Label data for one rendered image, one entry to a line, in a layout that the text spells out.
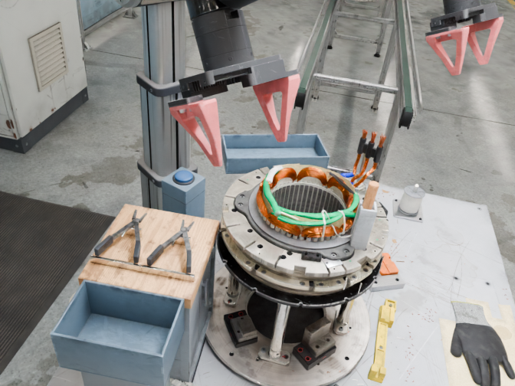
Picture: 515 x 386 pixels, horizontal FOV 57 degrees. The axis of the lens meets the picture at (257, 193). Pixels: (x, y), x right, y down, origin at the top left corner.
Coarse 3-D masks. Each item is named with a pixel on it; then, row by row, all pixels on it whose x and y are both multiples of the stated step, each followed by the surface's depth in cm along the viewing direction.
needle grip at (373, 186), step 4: (372, 184) 76; (376, 184) 77; (368, 188) 77; (372, 188) 76; (376, 188) 76; (368, 192) 77; (372, 192) 77; (376, 192) 77; (368, 196) 77; (372, 196) 77; (364, 200) 78; (368, 200) 78; (372, 200) 78; (364, 204) 79; (368, 204) 78; (372, 204) 79; (364, 208) 79; (368, 208) 79
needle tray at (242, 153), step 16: (224, 144) 113; (240, 144) 119; (256, 144) 120; (272, 144) 120; (288, 144) 121; (304, 144) 122; (320, 144) 118; (224, 160) 114; (240, 160) 109; (256, 160) 110; (272, 160) 111; (288, 160) 112; (304, 160) 112; (320, 160) 113
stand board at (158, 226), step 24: (120, 216) 89; (168, 216) 91; (192, 216) 91; (120, 240) 84; (144, 240) 85; (192, 240) 86; (96, 264) 79; (144, 264) 80; (168, 264) 81; (192, 264) 81; (144, 288) 76; (168, 288) 77; (192, 288) 77
